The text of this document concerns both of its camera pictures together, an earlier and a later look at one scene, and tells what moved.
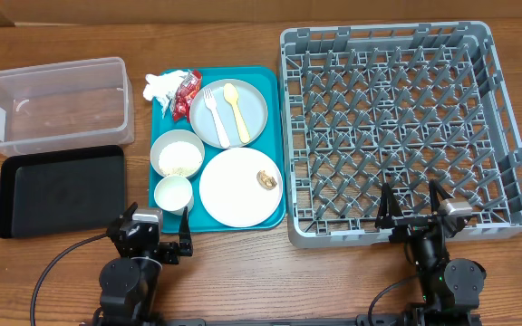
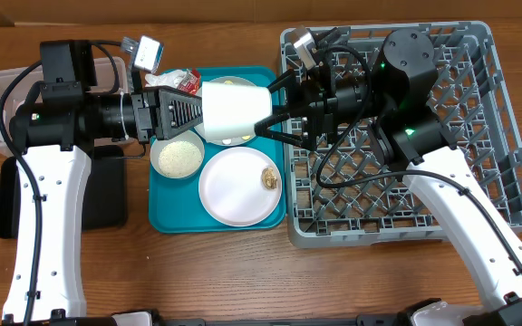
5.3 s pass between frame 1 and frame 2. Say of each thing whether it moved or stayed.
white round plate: stayed
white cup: moved
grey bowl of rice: stayed
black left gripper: moved
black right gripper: moved
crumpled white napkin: stayed
